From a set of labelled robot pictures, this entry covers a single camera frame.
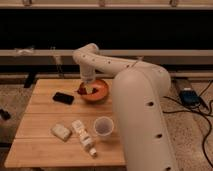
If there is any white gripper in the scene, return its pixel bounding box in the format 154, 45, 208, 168
80, 65, 95, 94

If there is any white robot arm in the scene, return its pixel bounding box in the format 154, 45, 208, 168
73, 43, 179, 171

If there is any black rectangular sponge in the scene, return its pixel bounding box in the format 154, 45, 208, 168
53, 92, 74, 105

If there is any white sponge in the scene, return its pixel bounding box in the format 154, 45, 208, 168
51, 124, 72, 141

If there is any orange bowl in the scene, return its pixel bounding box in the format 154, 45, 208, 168
77, 79, 109, 102

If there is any white plastic bottle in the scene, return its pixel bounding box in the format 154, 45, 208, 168
72, 120, 97, 158

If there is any black object at left edge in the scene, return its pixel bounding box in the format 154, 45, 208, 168
0, 109, 11, 120

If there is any blue power box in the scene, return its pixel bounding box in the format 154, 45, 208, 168
179, 89, 200, 106

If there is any black cable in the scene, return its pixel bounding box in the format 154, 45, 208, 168
161, 79, 213, 168

